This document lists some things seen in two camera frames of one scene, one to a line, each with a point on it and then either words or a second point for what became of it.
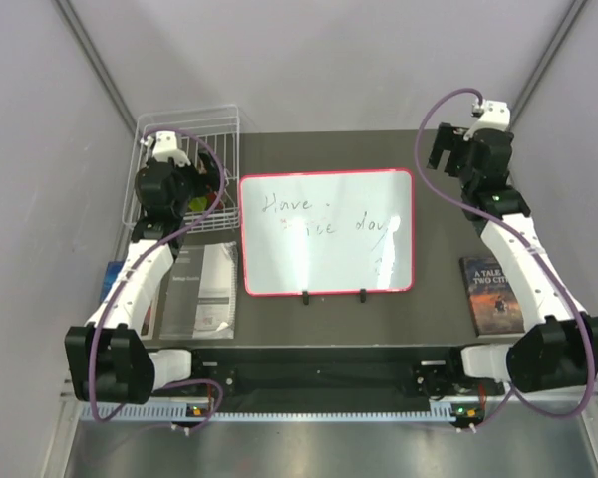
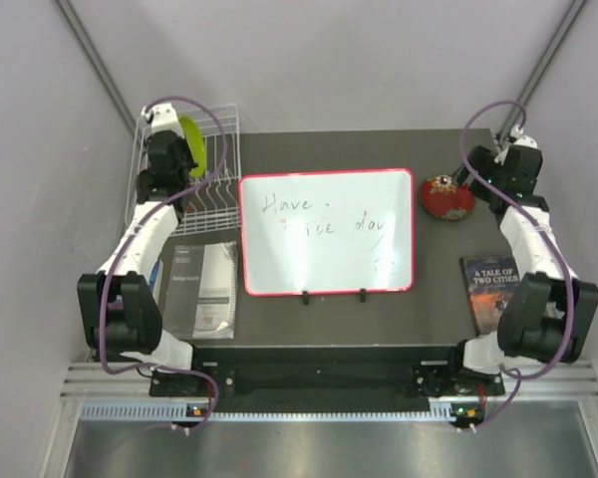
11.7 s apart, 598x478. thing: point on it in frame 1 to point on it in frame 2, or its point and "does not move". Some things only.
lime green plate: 198,203 to 195,142
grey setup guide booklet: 202,293 does not move
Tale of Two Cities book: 493,301 does not move
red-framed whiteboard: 327,231 does not move
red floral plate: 211,198 to 443,196
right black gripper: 450,139 to 481,159
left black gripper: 212,174 to 184,146
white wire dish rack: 213,129 does not move
